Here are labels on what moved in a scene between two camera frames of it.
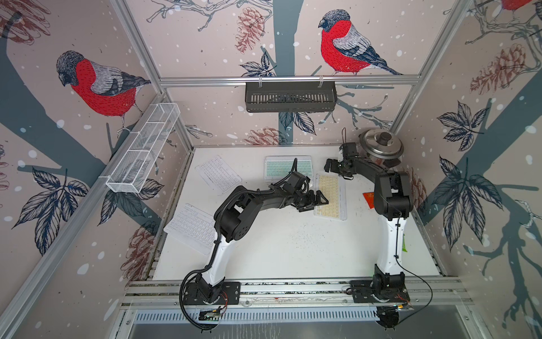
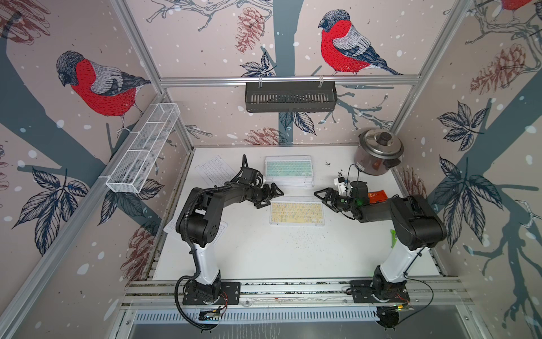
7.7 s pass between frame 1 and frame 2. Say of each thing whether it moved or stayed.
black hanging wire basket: stayed
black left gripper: moved
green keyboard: stayed
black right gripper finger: moved
